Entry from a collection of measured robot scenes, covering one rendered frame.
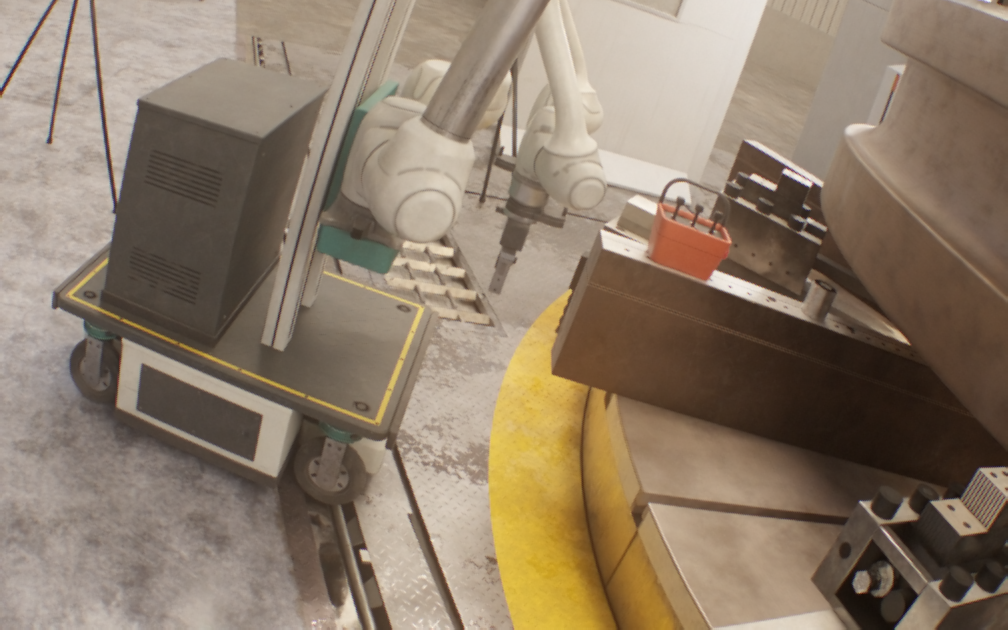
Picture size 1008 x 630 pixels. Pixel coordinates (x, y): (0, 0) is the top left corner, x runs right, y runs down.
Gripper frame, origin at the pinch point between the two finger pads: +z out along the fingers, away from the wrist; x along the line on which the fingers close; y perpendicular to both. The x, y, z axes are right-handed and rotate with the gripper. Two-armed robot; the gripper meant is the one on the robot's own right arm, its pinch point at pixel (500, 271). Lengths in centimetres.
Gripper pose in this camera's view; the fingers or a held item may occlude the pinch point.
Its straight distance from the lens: 218.5
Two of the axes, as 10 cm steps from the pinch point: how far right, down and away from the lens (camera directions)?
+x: -0.7, 3.8, -9.2
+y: -9.4, -3.3, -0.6
